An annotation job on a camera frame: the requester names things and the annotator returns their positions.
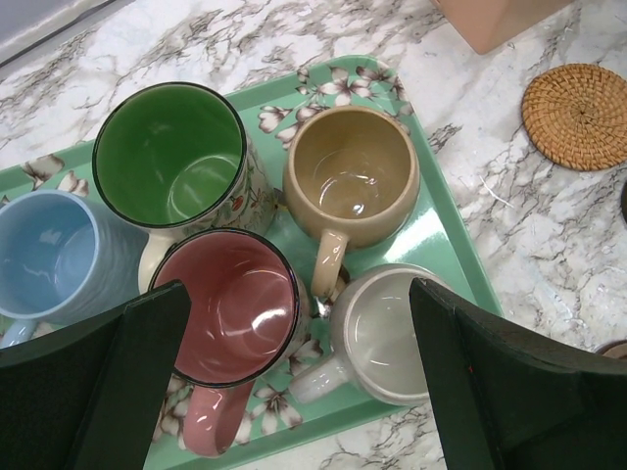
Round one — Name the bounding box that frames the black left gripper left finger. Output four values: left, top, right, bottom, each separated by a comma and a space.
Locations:
1, 281, 191, 469

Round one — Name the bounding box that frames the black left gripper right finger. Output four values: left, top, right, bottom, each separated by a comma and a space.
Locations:
410, 277, 626, 469

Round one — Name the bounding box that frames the woven rattan coaster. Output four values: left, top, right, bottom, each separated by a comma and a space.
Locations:
521, 64, 626, 171

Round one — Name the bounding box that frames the grooved brown wooden coaster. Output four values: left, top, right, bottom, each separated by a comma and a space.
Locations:
620, 182, 627, 224

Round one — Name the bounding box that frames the grey white mug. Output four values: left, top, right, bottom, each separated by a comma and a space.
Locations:
289, 263, 447, 406

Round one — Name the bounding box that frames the light blue mug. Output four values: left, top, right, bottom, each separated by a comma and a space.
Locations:
1, 190, 148, 348

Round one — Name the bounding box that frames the pink red mug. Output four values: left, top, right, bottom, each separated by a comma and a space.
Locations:
149, 228, 311, 457

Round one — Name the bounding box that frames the green floral mug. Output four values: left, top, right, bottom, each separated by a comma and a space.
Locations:
92, 81, 276, 292

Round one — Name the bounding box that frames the beige ceramic mug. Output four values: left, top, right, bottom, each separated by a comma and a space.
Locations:
282, 106, 420, 298

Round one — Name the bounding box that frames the peach plastic desk organizer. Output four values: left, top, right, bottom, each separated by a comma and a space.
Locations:
432, 0, 572, 55

